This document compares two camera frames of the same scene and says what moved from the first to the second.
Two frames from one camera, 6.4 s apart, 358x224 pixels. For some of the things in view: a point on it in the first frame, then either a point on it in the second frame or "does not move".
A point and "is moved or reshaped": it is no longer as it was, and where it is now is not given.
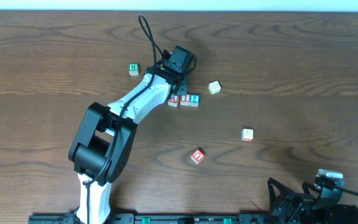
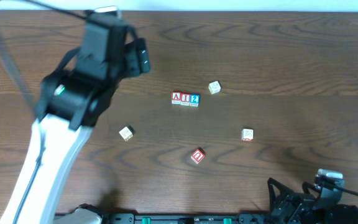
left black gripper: (182, 88) → (138, 58)
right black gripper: (291, 200) does not move
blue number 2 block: (194, 100) does not move
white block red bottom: (247, 134) does not move
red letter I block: (185, 99) does not move
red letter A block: (173, 101) is moved or reshaped
